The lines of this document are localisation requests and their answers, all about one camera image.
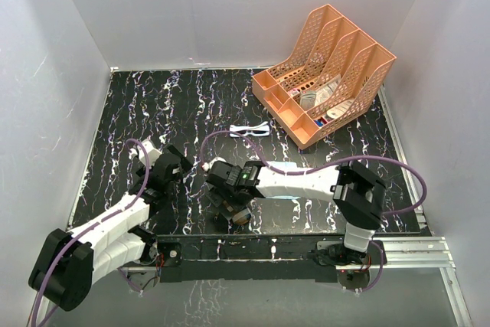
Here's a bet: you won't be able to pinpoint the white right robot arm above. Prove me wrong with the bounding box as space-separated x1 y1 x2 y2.
202 158 386 266

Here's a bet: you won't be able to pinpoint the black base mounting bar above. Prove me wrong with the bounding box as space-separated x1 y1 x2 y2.
126 233 387 286

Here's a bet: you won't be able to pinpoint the light blue cleaning cloth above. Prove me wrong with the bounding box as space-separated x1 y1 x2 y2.
268 161 299 201

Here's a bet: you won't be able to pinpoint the white round disc item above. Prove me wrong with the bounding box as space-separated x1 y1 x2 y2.
326 100 353 119

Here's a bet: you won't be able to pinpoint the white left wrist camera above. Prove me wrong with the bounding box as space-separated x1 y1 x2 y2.
129 139 162 165

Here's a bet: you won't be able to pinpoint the grey folded pouch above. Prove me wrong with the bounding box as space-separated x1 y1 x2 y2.
299 90 317 110

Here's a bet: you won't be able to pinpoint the white sunglasses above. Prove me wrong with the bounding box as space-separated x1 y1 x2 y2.
229 121 270 138

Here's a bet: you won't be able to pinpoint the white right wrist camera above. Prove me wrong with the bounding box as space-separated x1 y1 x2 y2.
201 157 226 172

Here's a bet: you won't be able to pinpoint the brown glasses case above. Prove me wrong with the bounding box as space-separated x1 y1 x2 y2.
217 206 251 226

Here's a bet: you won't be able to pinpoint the red and blue small items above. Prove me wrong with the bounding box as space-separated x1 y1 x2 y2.
314 117 328 127

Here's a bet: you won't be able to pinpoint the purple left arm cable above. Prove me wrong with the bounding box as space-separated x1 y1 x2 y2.
29 138 154 327

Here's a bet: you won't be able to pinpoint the aluminium frame rail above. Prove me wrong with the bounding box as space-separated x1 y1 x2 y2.
381 237 456 269

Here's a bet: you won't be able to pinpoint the peach plastic desk organizer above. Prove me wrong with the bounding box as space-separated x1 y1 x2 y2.
252 4 396 149

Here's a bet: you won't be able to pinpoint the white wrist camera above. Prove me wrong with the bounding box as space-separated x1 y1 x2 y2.
129 139 162 165
201 157 226 172

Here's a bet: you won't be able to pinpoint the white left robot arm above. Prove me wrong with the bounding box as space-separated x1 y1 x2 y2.
28 139 193 311

